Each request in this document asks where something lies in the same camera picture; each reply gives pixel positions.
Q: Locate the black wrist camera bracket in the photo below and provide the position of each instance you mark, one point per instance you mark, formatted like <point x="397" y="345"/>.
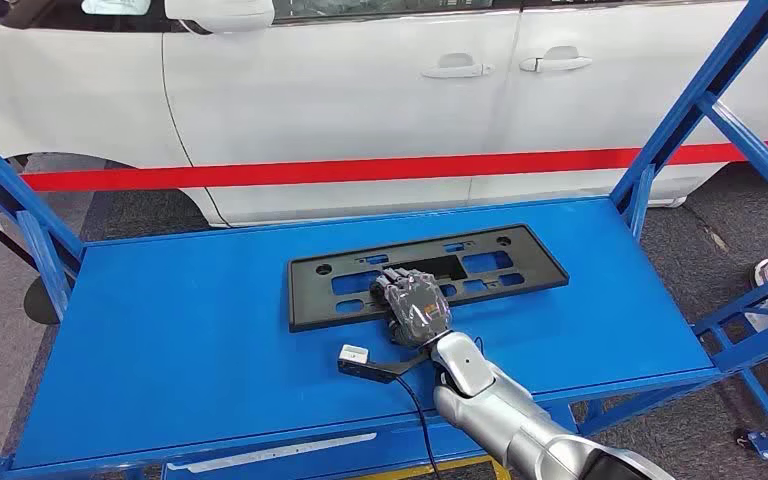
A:
<point x="371" y="372"/>

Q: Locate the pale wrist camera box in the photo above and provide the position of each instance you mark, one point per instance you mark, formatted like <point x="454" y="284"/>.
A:
<point x="355" y="354"/>

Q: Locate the white label strip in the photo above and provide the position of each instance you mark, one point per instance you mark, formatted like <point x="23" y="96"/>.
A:
<point x="278" y="452"/>

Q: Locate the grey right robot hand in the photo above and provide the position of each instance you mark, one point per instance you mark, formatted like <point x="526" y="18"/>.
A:
<point x="417" y="308"/>

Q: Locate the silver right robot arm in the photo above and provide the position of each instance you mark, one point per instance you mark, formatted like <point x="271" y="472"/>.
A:
<point x="483" y="404"/>

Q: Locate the white car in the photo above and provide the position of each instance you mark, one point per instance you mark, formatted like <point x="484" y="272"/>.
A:
<point x="324" y="99"/>

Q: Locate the blue metal shelf rack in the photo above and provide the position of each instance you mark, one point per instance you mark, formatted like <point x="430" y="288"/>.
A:
<point x="192" y="331"/>

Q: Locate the black license plate frame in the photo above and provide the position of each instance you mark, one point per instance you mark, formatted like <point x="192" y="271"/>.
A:
<point x="536" y="272"/>

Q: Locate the red barrier belt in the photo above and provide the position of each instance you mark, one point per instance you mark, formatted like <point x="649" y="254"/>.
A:
<point x="357" y="169"/>

